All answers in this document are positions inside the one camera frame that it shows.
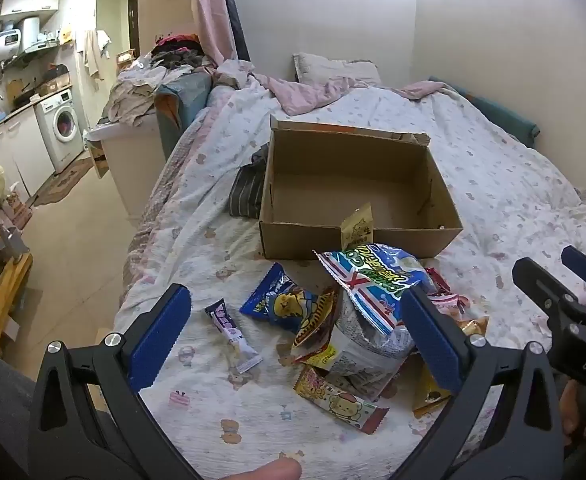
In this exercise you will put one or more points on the white water heater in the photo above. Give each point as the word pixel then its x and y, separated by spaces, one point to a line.
pixel 8 40

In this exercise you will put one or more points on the pink white snack pouch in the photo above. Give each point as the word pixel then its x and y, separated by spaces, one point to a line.
pixel 448 305

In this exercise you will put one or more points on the metal stand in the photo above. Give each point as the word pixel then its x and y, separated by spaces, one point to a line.
pixel 10 240

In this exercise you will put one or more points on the gold foil snack packet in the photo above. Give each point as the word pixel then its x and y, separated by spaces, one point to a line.
pixel 475 327

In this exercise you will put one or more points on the white storage chest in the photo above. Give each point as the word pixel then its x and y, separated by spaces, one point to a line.
pixel 128 170

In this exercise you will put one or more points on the person's right hand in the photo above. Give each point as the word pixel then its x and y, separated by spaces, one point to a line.
pixel 573 410

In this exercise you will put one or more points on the dark door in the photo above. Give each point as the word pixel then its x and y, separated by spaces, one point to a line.
pixel 133 20

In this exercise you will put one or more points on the pile of dark clothes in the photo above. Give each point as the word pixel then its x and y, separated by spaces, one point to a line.
pixel 178 55

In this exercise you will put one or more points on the yellow pink cartoon snack bar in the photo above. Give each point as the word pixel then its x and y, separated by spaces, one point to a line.
pixel 338 400

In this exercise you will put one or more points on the person's left hand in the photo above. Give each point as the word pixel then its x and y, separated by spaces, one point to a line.
pixel 273 472

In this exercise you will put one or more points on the grey pillow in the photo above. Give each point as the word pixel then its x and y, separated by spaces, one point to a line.
pixel 333 67

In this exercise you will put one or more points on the red yellow striped snack packet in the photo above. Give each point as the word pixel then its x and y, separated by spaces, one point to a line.
pixel 313 330

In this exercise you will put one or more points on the small yellow snack packet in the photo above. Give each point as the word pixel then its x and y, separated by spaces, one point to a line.
pixel 358 227

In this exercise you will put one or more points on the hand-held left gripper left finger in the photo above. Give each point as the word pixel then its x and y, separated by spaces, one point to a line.
pixel 160 340

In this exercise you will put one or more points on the white wall cabinet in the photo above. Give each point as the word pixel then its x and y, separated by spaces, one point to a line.
pixel 28 4

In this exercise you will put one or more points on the teal padded cloth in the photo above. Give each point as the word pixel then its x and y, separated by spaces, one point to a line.
pixel 183 100

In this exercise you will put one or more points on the brown cardboard box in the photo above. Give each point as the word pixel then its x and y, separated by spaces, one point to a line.
pixel 323 240

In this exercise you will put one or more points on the white blue flag-print snack bag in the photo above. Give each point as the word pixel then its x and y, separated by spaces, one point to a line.
pixel 368 280

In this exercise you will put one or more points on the floral cloth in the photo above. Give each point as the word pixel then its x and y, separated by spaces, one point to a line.
pixel 133 95

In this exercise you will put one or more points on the brown floor mat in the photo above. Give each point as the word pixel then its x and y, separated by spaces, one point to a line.
pixel 68 180

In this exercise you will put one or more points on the yellow brown snack packet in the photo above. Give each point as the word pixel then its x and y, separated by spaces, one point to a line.
pixel 428 395

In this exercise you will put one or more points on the teal cushion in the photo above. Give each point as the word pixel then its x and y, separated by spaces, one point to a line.
pixel 503 112

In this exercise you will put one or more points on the clear white chips bag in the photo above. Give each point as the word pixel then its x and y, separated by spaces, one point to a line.
pixel 363 355

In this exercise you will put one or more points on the white floor cabinet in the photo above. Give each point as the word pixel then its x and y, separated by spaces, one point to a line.
pixel 18 150

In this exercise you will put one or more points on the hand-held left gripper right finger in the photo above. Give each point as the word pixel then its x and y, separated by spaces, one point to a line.
pixel 430 335

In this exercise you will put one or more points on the white hanging towel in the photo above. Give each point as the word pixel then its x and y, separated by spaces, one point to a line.
pixel 93 55

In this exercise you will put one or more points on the white washing machine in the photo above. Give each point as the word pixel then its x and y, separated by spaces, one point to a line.
pixel 63 125

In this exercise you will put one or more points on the pink blanket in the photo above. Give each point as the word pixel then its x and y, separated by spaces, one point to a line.
pixel 298 95

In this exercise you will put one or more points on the white printed quilt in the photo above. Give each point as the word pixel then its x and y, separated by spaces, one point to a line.
pixel 498 185

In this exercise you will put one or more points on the purple white snack bar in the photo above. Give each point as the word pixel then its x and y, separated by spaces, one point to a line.
pixel 228 330

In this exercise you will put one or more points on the yellow wooden chair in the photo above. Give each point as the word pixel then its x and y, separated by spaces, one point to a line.
pixel 8 290

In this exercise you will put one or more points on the dark striped cloth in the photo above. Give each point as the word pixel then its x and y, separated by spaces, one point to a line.
pixel 245 190

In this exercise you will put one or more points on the blue snack packet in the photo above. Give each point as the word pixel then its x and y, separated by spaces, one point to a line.
pixel 273 305

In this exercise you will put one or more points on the pink hanging cloth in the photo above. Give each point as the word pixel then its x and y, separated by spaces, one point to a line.
pixel 205 10

